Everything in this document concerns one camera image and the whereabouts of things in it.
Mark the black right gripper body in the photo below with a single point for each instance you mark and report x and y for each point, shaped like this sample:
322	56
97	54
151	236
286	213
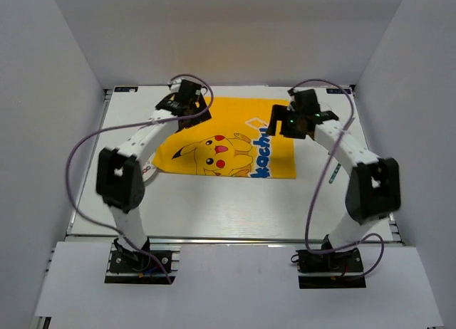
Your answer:
292	129

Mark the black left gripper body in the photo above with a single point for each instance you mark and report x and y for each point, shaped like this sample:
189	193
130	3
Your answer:
197	119

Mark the yellow printed cloth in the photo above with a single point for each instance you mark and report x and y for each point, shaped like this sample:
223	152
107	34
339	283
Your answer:
232	143

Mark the white plate with red print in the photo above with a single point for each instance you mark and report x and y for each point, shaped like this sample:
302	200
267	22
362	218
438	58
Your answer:
149	171

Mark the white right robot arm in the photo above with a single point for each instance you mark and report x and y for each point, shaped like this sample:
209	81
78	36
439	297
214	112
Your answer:
373	190

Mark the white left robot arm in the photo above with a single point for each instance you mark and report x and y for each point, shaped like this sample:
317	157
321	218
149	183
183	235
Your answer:
119	179

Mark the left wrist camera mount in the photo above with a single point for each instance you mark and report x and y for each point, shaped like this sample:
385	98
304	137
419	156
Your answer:
187	95

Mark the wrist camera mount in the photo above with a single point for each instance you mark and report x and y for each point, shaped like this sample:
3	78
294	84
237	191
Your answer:
296	100
187	95

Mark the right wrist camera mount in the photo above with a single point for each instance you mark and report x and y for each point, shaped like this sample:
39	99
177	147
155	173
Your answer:
296	100

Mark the knife with teal handle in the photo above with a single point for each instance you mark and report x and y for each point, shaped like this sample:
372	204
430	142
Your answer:
351	121

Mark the fork with teal handle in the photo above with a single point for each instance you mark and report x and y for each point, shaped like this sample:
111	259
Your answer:
334	173

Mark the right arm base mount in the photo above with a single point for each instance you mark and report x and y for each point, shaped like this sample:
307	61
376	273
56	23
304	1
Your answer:
332	271

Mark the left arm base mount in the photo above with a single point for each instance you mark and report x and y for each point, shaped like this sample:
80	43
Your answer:
132	267

